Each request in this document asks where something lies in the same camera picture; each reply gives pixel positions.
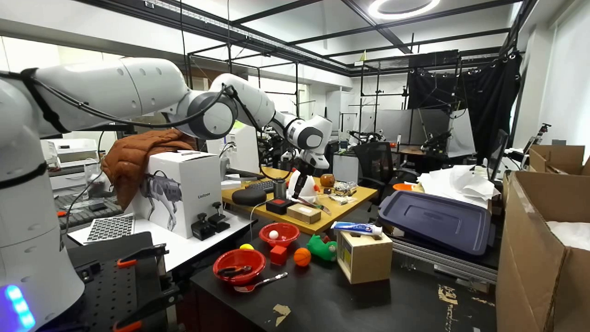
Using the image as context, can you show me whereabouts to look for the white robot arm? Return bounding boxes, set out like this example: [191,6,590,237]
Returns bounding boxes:
[0,58,331,332]

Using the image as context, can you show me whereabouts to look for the red bowl with ball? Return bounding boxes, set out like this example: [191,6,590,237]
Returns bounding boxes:
[259,224,301,248]

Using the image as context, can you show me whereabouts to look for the red bowl with pliers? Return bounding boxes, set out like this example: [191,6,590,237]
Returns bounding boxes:
[213,250,266,285]

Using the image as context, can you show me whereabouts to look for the black box red label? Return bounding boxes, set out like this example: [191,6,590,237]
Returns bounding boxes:
[266,200,292,215]

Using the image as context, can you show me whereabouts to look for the orange red cube block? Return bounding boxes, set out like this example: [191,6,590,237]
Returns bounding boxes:
[270,246,288,267]

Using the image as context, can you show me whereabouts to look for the green toy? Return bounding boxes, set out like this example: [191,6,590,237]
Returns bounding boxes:
[307,235,338,263]

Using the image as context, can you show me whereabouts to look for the orange ball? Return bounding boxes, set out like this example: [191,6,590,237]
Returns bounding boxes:
[294,248,312,268]

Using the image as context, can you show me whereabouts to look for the wooden toy box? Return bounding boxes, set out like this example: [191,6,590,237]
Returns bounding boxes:
[338,233,393,285]

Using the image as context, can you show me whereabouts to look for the white robot dog box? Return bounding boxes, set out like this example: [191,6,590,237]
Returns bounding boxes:
[132,152,222,239]

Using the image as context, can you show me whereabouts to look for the brown jacket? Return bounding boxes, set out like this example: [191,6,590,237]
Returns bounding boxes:
[102,130,196,209]

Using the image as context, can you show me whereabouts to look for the blue plastic bin lid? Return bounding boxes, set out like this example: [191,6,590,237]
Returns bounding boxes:
[379,193,497,257]

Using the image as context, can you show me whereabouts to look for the black orange clamp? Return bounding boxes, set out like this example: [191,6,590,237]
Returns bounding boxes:
[117,244,170,270]

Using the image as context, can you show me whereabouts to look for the large cardboard box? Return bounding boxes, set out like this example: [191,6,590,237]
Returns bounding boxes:
[497,147,590,332]

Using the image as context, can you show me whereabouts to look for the orange handled pliers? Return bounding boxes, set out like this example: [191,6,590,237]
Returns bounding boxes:
[218,267,253,278]

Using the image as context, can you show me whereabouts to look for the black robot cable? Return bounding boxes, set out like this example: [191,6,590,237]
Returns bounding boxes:
[25,67,266,136]

